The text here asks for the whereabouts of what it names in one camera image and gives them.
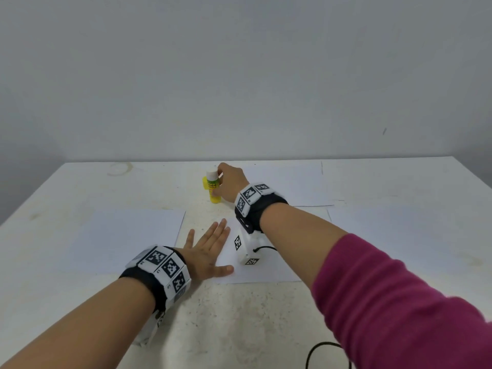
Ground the yellow glue stick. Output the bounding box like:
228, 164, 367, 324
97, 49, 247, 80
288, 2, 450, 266
202, 170, 224, 205

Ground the person's right hand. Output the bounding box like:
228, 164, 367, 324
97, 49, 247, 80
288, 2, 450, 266
213, 162, 251, 204

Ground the black cable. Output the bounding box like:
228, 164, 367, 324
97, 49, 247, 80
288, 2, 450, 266
252, 243, 353, 369

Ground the glued white paper sheet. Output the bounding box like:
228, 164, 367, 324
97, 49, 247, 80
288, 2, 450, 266
206, 217, 302, 285
261, 161, 335, 208

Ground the person's right forearm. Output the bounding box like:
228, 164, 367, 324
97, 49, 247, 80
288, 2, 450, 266
260, 203, 349, 289

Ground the person's left forearm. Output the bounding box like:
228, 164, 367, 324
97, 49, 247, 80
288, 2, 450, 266
0, 276, 158, 369

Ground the black marker wristband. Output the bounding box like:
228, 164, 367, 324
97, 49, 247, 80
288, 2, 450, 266
119, 244, 193, 314
234, 182, 289, 234

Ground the stack of white paper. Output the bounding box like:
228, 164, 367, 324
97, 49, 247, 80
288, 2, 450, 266
326, 203, 478, 274
65, 209, 187, 275

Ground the person's left hand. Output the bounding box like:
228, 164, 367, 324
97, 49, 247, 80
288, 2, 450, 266
175, 219, 235, 283

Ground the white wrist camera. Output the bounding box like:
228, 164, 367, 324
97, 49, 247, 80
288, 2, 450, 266
231, 230, 266, 267
132, 307, 166, 348

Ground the pink sleeve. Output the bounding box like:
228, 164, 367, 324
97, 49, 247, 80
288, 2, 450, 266
311, 233, 492, 369

